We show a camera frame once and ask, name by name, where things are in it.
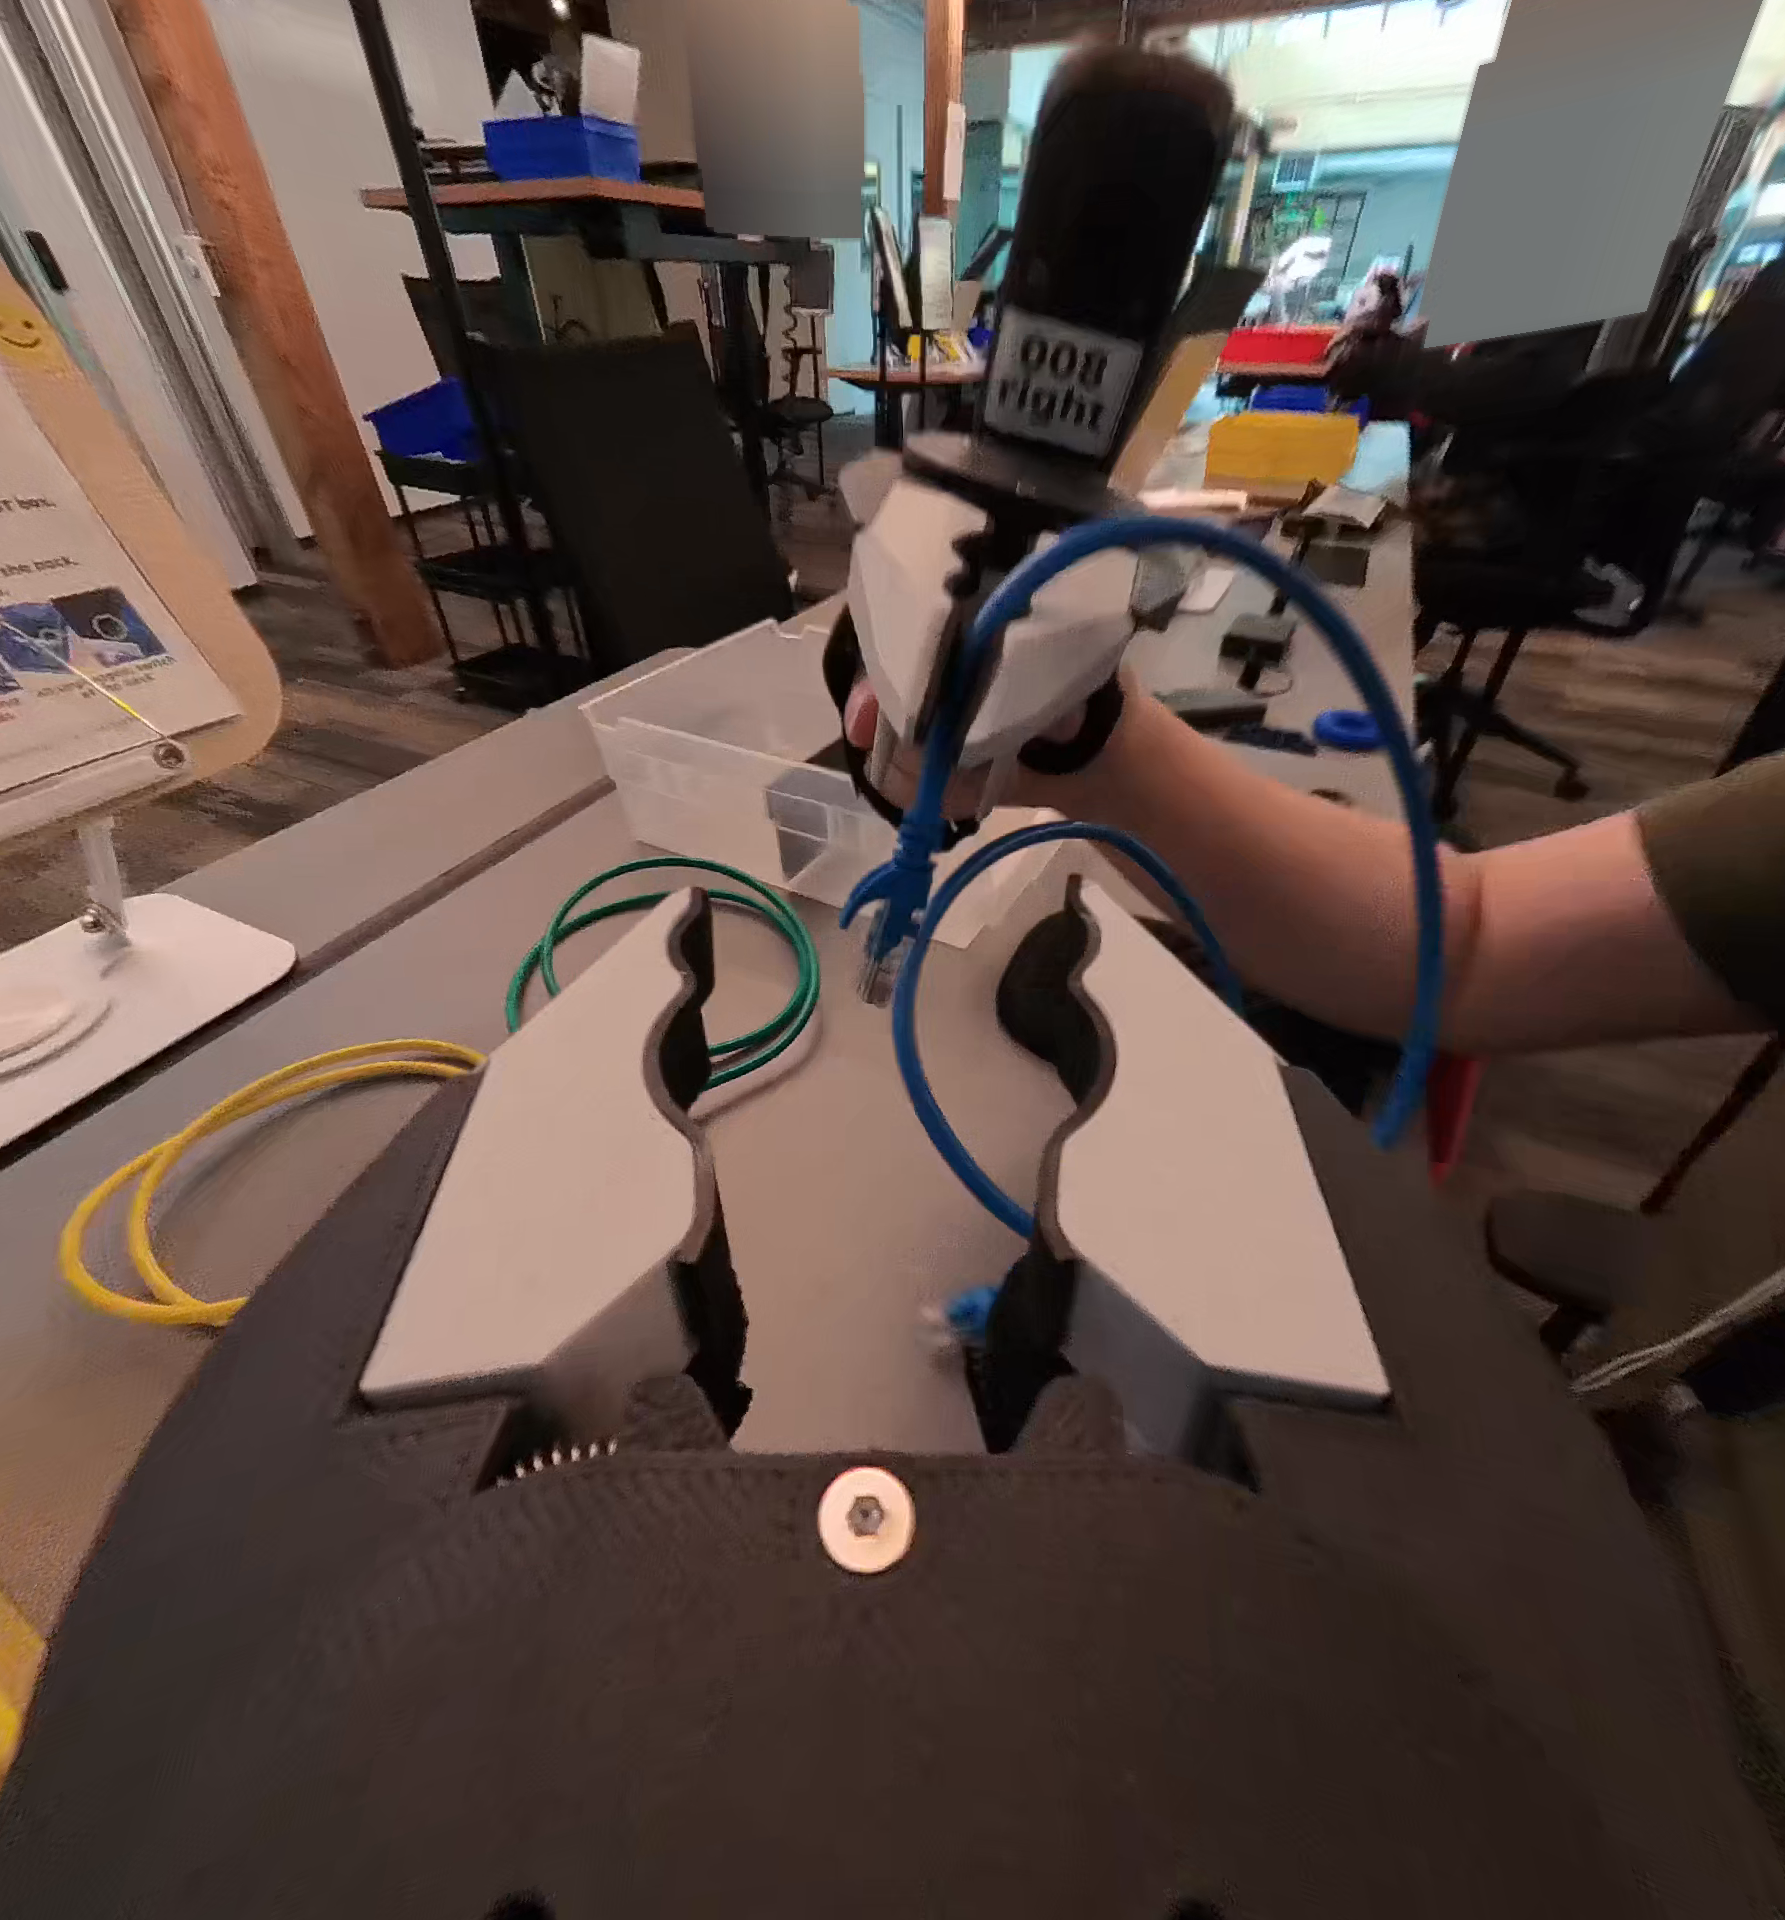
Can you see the black network device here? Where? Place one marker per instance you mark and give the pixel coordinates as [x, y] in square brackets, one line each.
[1208, 706]

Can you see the small black box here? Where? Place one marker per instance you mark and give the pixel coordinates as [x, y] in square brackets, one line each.
[1259, 633]

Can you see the instruction poster board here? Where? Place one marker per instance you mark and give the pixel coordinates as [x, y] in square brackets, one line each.
[83, 601]

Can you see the wooden top standing desk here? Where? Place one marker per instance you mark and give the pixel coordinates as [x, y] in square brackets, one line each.
[532, 197]

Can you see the person's olive clothing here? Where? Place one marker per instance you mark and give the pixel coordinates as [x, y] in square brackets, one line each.
[1763, 902]

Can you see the red storage bin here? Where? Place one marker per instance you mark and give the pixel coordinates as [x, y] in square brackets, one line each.
[1282, 348]

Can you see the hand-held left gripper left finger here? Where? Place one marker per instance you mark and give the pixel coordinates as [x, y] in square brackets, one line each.
[562, 1202]

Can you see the black office chair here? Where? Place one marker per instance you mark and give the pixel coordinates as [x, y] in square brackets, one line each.
[1522, 496]

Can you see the person's right forearm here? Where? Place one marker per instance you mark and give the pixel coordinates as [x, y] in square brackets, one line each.
[1508, 946]

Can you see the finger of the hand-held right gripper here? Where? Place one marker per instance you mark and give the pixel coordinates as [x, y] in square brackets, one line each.
[898, 601]
[1072, 646]

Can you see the black rolling cart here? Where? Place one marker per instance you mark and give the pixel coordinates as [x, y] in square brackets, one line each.
[503, 571]

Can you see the white poster stand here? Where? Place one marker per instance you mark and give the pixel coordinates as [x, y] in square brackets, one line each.
[157, 960]

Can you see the red plastic object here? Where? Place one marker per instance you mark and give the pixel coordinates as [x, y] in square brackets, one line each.
[1455, 1120]

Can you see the black flat panel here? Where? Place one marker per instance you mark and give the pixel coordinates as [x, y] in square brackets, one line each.
[637, 511]

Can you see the wooden support post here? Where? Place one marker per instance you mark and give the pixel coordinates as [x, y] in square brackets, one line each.
[277, 374]

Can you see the person's right hand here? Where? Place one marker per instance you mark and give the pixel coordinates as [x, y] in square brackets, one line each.
[1162, 796]

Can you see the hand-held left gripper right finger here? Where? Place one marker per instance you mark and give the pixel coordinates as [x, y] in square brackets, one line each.
[1208, 1202]

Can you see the blue tape roll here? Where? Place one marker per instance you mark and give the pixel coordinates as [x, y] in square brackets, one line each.
[1321, 731]

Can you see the blue storage bin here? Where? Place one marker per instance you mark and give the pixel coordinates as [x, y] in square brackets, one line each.
[426, 420]
[562, 150]

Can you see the clear plastic bin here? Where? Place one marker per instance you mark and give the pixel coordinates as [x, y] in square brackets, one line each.
[681, 752]

